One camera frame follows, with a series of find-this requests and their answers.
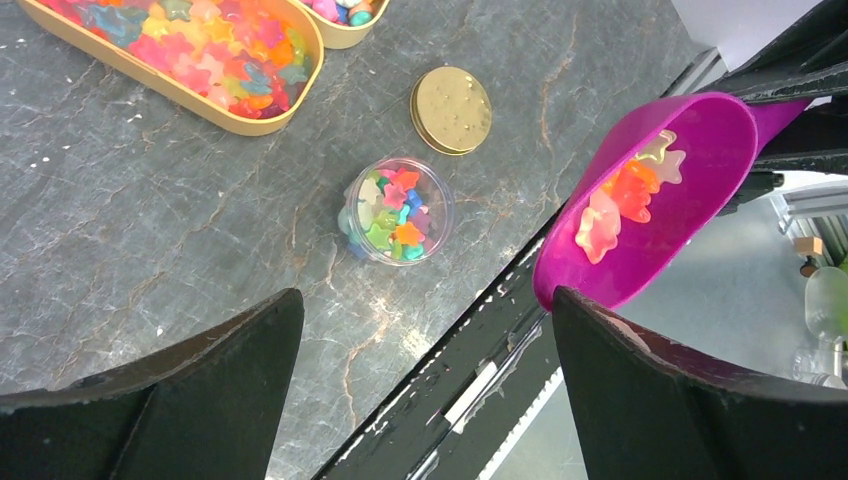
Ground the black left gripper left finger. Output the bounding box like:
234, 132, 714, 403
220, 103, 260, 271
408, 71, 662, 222
1, 289, 304, 479

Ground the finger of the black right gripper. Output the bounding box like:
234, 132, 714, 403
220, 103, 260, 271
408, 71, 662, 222
719, 102, 847, 216
702, 0, 847, 105

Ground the gold tin of star candies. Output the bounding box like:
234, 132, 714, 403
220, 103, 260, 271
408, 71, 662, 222
298, 0, 389, 50

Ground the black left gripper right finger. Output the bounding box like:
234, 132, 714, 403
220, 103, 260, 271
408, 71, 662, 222
551, 287, 847, 479

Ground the clear plastic round jar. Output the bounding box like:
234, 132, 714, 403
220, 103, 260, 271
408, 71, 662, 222
337, 157, 455, 267

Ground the gold round jar lid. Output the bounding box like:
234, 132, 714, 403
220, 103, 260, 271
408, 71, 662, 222
410, 66, 493, 156

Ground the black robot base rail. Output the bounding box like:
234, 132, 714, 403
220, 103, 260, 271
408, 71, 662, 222
311, 46, 730, 480

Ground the gold tin of gummy candies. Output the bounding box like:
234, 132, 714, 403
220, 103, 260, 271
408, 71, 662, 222
20, 1, 324, 137

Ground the magenta plastic scoop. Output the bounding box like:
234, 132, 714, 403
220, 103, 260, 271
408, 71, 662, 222
533, 92, 811, 310

